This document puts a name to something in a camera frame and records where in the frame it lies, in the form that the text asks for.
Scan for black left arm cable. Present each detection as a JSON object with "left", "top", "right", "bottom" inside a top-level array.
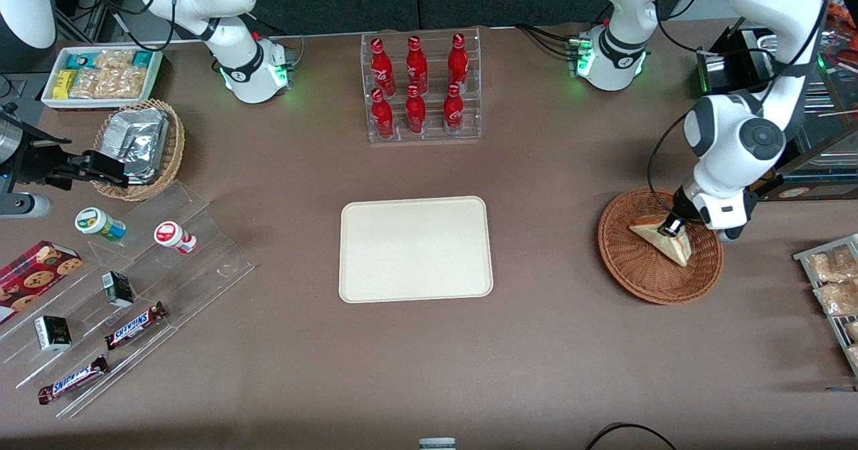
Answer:
[{"left": 646, "top": 0, "right": 711, "bottom": 224}]

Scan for metal wire rack tray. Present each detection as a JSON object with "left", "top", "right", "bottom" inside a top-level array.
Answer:
[{"left": 794, "top": 234, "right": 858, "bottom": 377}]

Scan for black right base cables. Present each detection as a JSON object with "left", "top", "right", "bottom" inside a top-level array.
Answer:
[{"left": 247, "top": 13, "right": 306, "bottom": 68}]

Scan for clear acrylic stepped display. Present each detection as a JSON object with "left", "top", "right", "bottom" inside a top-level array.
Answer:
[{"left": 0, "top": 180, "right": 255, "bottom": 418}]

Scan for black looped floor cable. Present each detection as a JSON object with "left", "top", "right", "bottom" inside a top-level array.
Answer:
[{"left": 585, "top": 423, "right": 678, "bottom": 450}]

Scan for clear acrylic bottle rack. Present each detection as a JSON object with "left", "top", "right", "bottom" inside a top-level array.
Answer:
[{"left": 361, "top": 27, "right": 482, "bottom": 144}]

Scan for black food warmer case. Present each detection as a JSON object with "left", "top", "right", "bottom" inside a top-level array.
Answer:
[{"left": 696, "top": 0, "right": 858, "bottom": 203}]

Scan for red cola bottle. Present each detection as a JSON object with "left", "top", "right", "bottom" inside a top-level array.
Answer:
[
  {"left": 448, "top": 33, "right": 470, "bottom": 92},
  {"left": 371, "top": 88, "right": 396, "bottom": 139},
  {"left": 443, "top": 83, "right": 465, "bottom": 135},
  {"left": 371, "top": 38, "right": 396, "bottom": 97},
  {"left": 405, "top": 85, "right": 428, "bottom": 135},
  {"left": 406, "top": 36, "right": 430, "bottom": 95}
]

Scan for triangular sandwich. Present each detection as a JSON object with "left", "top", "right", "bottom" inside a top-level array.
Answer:
[{"left": 629, "top": 213, "right": 691, "bottom": 268}]

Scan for clear cracker bag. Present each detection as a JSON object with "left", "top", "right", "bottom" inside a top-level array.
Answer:
[
  {"left": 69, "top": 68, "right": 101, "bottom": 99},
  {"left": 94, "top": 49, "right": 135, "bottom": 72},
  {"left": 97, "top": 68, "right": 148, "bottom": 99}
]

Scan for yellow snack packet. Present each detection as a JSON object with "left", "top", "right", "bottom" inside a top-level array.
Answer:
[{"left": 52, "top": 69, "right": 78, "bottom": 100}]

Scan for brown wicker basket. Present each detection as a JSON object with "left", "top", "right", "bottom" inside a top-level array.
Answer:
[{"left": 597, "top": 187, "right": 725, "bottom": 305}]

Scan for light tan wicker basket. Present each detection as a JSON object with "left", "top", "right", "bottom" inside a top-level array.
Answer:
[{"left": 93, "top": 99, "right": 186, "bottom": 202}]

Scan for green lid cup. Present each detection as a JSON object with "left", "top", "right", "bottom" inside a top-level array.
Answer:
[{"left": 74, "top": 207, "right": 127, "bottom": 243}]

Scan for Snickers chocolate bar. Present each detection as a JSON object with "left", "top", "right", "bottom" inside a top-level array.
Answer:
[
  {"left": 38, "top": 354, "right": 110, "bottom": 405},
  {"left": 105, "top": 301, "right": 168, "bottom": 351}
]

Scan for red lid cup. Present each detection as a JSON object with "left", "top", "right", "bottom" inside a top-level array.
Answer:
[{"left": 154, "top": 221, "right": 198, "bottom": 255}]

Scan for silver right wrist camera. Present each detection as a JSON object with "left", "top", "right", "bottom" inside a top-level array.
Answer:
[{"left": 0, "top": 193, "right": 52, "bottom": 219}]

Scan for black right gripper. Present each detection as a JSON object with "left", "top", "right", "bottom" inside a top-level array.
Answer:
[{"left": 12, "top": 142, "right": 129, "bottom": 192}]

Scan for silver foil pack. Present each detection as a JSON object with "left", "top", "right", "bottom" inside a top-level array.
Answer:
[{"left": 99, "top": 107, "right": 170, "bottom": 184}]

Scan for black left base cables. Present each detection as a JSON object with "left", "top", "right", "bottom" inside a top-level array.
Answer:
[{"left": 515, "top": 23, "right": 584, "bottom": 59}]

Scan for cream plastic tray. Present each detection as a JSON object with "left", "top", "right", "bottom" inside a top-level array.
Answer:
[{"left": 339, "top": 196, "right": 495, "bottom": 304}]

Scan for black base cables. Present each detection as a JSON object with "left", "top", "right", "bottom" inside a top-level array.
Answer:
[
  {"left": 247, "top": 13, "right": 306, "bottom": 68},
  {"left": 515, "top": 23, "right": 584, "bottom": 59}
]

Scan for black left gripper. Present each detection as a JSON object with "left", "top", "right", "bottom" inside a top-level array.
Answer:
[{"left": 660, "top": 184, "right": 706, "bottom": 237}]

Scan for red plaid cookie box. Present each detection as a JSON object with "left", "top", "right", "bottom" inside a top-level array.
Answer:
[{"left": 0, "top": 240, "right": 83, "bottom": 325}]

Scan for white snack tray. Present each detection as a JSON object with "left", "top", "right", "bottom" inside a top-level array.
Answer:
[{"left": 42, "top": 46, "right": 164, "bottom": 111}]

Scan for small black carton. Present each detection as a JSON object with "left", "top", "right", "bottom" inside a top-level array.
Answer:
[
  {"left": 34, "top": 315, "right": 72, "bottom": 352},
  {"left": 101, "top": 270, "right": 135, "bottom": 308}
]

